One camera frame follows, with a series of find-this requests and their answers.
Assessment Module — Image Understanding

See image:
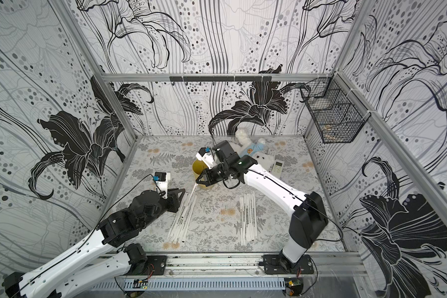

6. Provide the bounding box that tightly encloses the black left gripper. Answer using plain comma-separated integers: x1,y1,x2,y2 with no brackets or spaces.
138,188,187,229

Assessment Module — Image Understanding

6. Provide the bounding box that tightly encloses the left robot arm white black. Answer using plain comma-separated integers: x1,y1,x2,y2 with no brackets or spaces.
3,188,186,298

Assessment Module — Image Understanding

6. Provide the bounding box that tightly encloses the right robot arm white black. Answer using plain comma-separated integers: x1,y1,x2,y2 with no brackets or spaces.
196,140,329,266

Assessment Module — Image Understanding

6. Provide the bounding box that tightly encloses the yellow metal cup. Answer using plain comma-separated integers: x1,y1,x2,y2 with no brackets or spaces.
192,160,213,189

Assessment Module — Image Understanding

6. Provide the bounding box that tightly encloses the white plush bunny toy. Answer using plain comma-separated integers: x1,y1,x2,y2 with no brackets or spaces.
235,129,275,171

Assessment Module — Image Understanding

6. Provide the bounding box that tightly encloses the white remote control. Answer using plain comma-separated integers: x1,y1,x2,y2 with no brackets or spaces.
271,160,284,176

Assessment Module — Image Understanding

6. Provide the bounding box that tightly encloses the horizontal aluminium back bar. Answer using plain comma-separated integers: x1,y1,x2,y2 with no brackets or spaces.
101,73,331,83

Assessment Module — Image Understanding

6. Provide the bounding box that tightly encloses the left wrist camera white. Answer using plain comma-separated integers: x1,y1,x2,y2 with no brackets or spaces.
153,171,170,199

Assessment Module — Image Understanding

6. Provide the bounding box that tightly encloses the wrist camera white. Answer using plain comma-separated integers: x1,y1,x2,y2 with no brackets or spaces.
196,147,217,169
153,171,170,199

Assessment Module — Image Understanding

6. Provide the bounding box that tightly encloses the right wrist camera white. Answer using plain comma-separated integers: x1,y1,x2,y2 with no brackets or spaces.
196,147,217,169

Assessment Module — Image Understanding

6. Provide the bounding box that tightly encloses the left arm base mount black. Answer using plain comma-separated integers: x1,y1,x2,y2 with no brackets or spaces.
124,243,168,276

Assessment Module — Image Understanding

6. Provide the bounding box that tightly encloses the white slotted cable duct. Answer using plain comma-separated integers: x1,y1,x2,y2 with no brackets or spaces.
91,277,285,292

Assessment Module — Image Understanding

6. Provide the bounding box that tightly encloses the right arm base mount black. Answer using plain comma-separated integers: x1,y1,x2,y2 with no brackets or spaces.
258,252,315,275

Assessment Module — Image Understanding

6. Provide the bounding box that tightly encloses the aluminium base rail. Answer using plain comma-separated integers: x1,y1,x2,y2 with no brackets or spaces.
156,252,366,278

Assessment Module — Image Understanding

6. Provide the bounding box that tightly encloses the black wire basket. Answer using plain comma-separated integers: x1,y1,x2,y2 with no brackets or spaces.
299,75,366,144

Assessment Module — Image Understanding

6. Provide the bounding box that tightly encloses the aluminium frame post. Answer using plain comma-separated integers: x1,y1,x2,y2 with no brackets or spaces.
48,1,138,142

